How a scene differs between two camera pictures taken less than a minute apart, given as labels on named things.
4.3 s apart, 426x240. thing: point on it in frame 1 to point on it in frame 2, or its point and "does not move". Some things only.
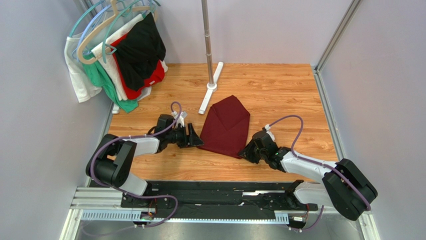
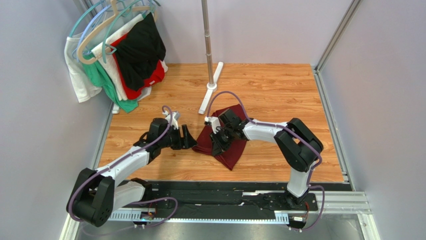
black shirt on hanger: [140, 49] does not move
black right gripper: [254, 152] to [219, 141]
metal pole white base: [212, 86] does not move
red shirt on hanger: [130, 92] does not move
